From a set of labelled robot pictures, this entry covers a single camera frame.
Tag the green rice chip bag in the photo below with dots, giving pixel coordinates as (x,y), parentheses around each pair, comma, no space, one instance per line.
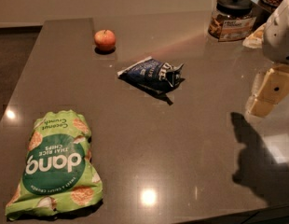
(58,176)

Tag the red apple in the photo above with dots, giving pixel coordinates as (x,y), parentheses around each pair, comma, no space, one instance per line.
(105,40)

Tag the glass jar with black lid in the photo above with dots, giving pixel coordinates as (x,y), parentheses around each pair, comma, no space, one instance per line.
(231,20)

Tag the blue chip bag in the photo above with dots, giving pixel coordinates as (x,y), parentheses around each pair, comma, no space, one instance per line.
(153,75)

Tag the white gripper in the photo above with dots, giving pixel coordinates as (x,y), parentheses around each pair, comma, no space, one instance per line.
(280,37)

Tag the pale snack packet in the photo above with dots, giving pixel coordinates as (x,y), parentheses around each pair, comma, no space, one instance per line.
(255,39)

